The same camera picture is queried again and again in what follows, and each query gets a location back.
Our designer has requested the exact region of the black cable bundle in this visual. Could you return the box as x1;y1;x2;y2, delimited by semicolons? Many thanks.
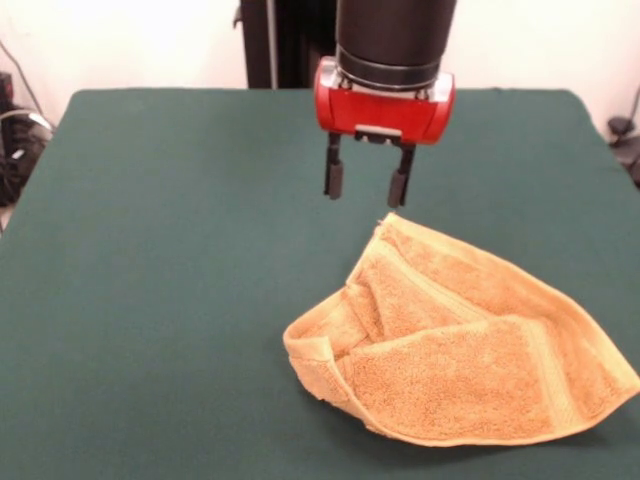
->
0;105;55;207

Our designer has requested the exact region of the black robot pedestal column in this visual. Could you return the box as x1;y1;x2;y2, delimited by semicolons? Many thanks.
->
233;0;339;90

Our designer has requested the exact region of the orange terry towel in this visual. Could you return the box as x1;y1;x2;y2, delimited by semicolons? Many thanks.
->
282;212;640;446

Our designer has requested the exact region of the dark green table cloth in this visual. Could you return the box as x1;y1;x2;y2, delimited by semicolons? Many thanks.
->
0;87;640;480

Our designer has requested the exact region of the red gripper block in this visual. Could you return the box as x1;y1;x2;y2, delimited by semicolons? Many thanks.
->
313;55;457;209

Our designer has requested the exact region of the black floor device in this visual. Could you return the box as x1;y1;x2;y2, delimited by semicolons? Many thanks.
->
606;115;640;189

